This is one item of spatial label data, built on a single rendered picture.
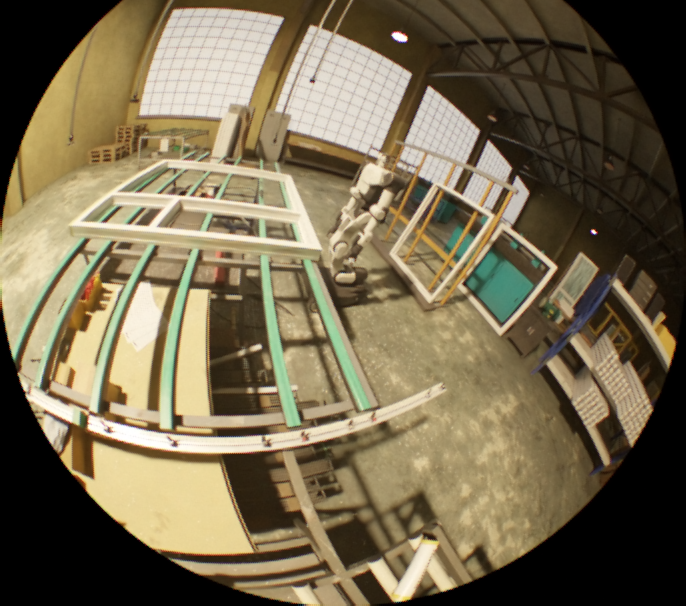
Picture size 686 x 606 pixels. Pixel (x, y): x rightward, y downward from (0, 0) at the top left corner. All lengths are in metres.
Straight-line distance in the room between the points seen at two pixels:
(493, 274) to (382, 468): 3.57
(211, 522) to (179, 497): 0.12
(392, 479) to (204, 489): 1.20
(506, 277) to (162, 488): 4.43
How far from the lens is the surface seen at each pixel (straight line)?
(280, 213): 1.40
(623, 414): 3.83
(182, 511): 0.88
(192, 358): 0.94
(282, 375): 0.65
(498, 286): 4.20
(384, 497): 1.66
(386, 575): 0.78
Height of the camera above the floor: 1.45
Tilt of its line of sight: 30 degrees down
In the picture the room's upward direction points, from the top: 23 degrees clockwise
